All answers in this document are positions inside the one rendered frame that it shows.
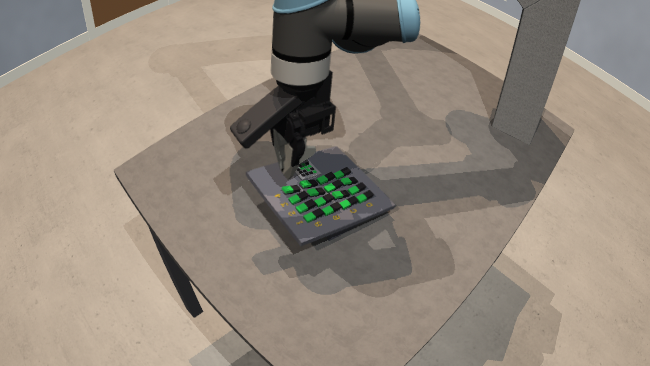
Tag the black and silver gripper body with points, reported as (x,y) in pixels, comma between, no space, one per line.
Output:
(309,118)

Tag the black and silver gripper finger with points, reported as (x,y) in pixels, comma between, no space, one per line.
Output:
(296,152)
(278,143)

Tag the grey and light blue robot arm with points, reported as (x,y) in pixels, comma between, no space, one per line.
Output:
(303,32)

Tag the grey switch panel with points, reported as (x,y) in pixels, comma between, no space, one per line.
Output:
(328,206)

